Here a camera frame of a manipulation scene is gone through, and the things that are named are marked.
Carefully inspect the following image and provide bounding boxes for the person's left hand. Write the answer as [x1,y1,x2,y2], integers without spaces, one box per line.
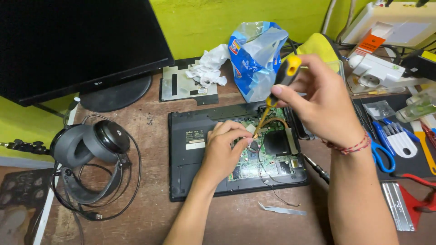
[203,120,254,181]

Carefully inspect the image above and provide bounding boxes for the person's right hand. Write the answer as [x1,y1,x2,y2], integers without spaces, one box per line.
[271,54,366,147]

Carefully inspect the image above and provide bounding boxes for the yellow black handled screwdriver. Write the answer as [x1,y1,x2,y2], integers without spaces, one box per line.
[253,55,302,139]

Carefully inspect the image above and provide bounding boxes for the opened black laptop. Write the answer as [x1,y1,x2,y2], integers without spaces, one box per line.
[168,101,310,202]

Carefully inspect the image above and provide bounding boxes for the yellow cloth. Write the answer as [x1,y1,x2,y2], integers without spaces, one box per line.
[282,33,341,73]

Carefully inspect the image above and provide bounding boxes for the small clear plastic bag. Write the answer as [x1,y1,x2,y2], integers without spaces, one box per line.
[362,100,396,120]

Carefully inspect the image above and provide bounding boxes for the white power strip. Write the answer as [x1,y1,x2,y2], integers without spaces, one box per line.
[348,54,430,90]

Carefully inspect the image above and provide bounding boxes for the black slim screwdriver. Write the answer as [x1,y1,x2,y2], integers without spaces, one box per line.
[300,152,330,184]

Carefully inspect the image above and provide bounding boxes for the orange white small carton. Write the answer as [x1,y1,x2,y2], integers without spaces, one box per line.
[348,29,386,59]

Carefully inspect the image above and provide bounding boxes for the metal laptop cover panel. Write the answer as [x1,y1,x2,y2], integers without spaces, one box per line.
[159,57,219,105]

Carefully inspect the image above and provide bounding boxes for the blue white plastic bag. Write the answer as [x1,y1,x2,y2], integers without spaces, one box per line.
[228,21,289,103]

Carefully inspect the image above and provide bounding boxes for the metal tweezers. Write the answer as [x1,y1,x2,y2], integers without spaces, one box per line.
[258,201,307,216]

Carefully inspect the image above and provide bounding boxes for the crumpled white tissue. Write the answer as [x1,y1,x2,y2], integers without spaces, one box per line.
[185,44,231,87]

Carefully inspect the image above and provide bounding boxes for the clear plastic bottle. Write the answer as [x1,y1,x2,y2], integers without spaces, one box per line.
[395,89,436,123]

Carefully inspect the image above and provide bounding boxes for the black yellow device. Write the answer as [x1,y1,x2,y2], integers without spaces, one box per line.
[401,49,436,82]

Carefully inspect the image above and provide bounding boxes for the white router box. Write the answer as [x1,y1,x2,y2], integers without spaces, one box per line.
[341,2,436,48]

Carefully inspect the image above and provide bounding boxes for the black work mat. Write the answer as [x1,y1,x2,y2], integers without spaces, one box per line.
[352,93,436,181]

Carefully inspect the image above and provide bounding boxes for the black grey headphones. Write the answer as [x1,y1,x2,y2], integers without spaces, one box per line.
[50,120,133,205]

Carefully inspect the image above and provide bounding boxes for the silver metal bar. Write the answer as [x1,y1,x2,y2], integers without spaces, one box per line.
[381,182,415,232]

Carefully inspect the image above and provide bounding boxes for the red plastic tool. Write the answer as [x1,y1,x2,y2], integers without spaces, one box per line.
[390,173,436,229]

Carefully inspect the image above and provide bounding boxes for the black computer monitor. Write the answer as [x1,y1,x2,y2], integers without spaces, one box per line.
[0,0,176,113]

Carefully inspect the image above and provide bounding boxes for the red string bracelet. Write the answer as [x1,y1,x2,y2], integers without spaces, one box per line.
[321,129,372,155]

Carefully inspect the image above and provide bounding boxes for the blue handled scissors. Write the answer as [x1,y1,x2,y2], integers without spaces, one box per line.
[367,121,396,173]

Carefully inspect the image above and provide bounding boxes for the black headphone cable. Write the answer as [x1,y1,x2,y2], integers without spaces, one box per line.
[51,114,142,222]

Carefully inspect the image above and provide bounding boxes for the yellow handled tool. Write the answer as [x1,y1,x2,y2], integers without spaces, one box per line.
[410,120,436,176]

